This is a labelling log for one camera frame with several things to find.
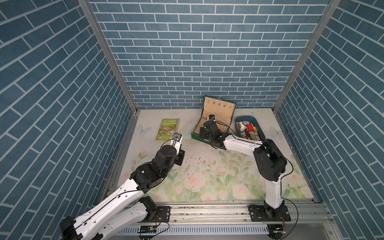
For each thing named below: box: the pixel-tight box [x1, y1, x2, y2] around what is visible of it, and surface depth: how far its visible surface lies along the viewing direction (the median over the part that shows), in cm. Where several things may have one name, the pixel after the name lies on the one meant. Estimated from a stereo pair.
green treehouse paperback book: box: [155, 118, 180, 143], surface depth 110 cm
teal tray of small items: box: [234, 115, 266, 142], surface depth 107 cm
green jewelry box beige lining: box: [191, 95, 237, 144], surface depth 105 cm
